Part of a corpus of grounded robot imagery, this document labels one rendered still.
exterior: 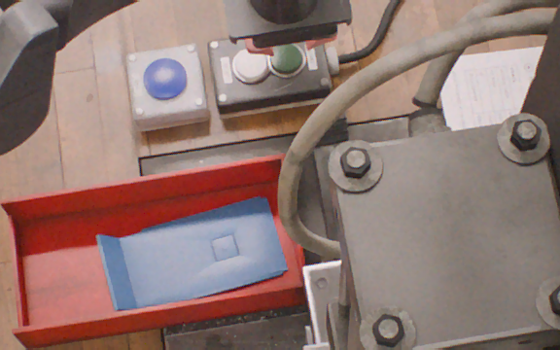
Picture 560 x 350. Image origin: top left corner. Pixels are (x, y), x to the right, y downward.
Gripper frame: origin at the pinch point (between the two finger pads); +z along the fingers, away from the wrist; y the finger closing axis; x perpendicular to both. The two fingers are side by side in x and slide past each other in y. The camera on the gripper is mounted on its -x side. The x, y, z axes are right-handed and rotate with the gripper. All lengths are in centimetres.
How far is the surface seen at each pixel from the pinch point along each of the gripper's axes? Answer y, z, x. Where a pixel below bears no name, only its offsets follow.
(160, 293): 14.6, 5.8, 19.0
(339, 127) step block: -2.9, -1.3, 9.3
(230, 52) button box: 5.2, 3.8, -1.8
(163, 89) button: 11.7, 3.0, 1.2
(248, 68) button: 3.9, 3.0, 0.5
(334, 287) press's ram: 0.7, -17.3, 27.3
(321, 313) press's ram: 1.9, -17.3, 29.0
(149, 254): 15.2, 5.8, 15.3
